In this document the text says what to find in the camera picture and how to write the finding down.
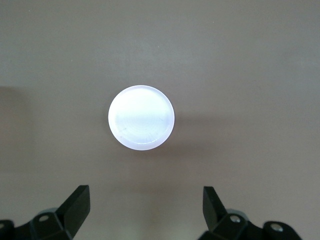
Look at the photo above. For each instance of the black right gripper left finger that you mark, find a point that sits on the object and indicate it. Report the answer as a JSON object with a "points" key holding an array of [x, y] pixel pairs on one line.
{"points": [[72, 210]]}

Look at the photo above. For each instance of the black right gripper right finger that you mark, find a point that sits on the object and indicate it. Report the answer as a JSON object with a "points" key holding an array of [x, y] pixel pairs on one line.
{"points": [[215, 210]]}

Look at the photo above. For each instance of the pink round plate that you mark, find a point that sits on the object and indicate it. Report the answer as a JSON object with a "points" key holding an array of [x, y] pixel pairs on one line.
{"points": [[141, 117]]}

